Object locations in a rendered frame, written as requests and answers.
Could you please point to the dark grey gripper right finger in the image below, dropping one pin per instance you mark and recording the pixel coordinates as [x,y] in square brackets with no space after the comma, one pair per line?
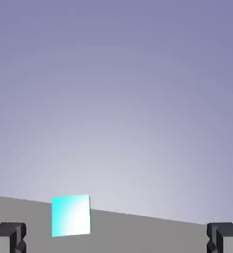
[225,233]

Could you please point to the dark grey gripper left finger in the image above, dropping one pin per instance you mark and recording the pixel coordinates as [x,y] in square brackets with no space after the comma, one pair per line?
[8,233]

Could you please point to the small cyan cube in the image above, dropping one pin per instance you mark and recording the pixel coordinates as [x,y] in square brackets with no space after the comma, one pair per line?
[71,215]

